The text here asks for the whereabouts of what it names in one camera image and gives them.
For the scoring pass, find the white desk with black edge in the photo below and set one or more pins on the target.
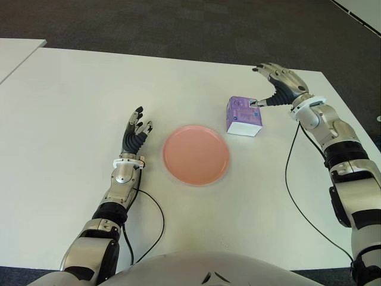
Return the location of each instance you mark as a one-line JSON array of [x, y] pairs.
[[366, 9]]

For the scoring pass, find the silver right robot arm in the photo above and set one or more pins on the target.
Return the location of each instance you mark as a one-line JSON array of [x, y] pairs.
[[333, 131]]

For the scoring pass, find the silver robot torso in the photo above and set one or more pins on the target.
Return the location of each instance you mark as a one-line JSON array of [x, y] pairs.
[[178, 271]]

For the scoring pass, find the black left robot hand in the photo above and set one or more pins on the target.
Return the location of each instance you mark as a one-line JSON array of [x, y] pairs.
[[131, 143]]

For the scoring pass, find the white side table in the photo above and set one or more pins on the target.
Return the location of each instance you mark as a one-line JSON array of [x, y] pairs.
[[15, 56]]

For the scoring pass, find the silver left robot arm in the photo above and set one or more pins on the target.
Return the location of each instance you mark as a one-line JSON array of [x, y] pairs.
[[120, 177]]

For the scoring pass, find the pink round plate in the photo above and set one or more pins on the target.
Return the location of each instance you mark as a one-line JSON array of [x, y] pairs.
[[196, 155]]

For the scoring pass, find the purple tissue paper pack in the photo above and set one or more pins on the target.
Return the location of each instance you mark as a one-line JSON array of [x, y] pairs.
[[241, 117]]

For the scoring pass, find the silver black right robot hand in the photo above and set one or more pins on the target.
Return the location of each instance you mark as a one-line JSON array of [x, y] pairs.
[[288, 86]]

